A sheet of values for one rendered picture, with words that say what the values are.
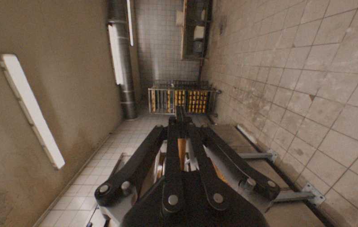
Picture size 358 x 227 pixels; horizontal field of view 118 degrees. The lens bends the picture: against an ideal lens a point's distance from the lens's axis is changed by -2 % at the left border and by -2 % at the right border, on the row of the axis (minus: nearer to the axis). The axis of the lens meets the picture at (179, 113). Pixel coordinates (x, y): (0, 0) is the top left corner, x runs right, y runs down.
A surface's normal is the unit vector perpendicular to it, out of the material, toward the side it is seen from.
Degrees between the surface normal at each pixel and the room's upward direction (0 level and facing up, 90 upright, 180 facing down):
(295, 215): 90
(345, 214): 0
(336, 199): 0
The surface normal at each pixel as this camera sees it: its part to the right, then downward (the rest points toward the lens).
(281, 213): 0.04, -0.91
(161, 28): 0.05, 0.40
